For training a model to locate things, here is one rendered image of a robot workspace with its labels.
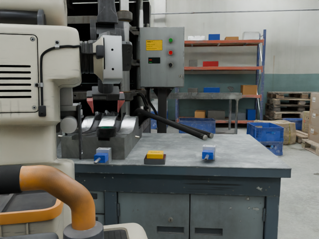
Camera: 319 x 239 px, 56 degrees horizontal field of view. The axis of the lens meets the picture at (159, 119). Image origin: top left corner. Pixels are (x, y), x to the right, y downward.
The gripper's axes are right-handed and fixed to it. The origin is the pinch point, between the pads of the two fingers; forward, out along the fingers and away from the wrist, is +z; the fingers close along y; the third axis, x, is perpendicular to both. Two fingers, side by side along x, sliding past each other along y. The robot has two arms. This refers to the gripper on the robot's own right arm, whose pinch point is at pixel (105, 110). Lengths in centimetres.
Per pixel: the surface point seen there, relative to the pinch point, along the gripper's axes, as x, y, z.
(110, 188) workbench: 16.9, -1.2, 26.6
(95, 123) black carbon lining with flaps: -21.8, 4.0, 21.0
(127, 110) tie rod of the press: -61, -17, 39
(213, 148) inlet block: 17.1, -41.2, 8.0
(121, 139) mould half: 7.3, -5.8, 9.3
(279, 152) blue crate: -197, -268, 207
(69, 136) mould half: 1.4, 14.4, 11.4
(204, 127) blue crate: -272, -173, 209
